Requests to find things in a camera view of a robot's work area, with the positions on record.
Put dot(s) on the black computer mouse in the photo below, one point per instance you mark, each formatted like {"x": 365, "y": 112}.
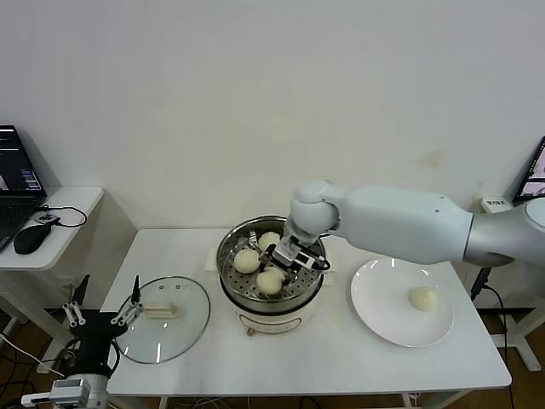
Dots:
{"x": 30, "y": 238}

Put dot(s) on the round glass pot lid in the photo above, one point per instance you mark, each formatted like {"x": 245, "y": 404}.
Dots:
{"x": 170, "y": 336}

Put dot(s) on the small usb hub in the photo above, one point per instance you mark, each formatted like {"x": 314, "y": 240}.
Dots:
{"x": 47, "y": 218}

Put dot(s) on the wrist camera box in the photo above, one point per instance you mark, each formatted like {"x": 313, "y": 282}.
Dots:
{"x": 68, "y": 388}
{"x": 298, "y": 259}

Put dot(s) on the stainless steel steamer basket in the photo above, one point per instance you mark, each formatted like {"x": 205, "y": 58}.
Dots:
{"x": 306, "y": 285}

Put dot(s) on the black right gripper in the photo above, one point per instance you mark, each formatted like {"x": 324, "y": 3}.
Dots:
{"x": 289, "y": 245}

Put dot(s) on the black laptop with dark screen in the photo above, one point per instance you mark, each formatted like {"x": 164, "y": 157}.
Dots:
{"x": 15, "y": 170}

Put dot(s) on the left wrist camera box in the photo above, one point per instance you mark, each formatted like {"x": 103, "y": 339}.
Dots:
{"x": 68, "y": 388}

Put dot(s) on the white side table with label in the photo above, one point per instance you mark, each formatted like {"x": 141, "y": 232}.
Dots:
{"x": 496, "y": 204}

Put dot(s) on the white steamed baozi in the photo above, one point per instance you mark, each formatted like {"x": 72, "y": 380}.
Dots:
{"x": 268, "y": 240}
{"x": 269, "y": 282}
{"x": 247, "y": 261}
{"x": 424, "y": 299}

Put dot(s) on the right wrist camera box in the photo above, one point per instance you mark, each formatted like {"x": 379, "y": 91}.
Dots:
{"x": 298, "y": 259}

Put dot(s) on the black laptop with pink screen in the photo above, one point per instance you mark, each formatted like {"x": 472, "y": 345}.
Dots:
{"x": 534, "y": 179}

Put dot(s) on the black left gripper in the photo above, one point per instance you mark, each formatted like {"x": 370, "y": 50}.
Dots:
{"x": 98, "y": 332}

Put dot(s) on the white round plate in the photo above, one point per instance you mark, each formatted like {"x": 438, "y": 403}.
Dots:
{"x": 383, "y": 298}

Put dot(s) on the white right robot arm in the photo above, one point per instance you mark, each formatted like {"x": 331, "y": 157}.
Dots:
{"x": 404, "y": 221}

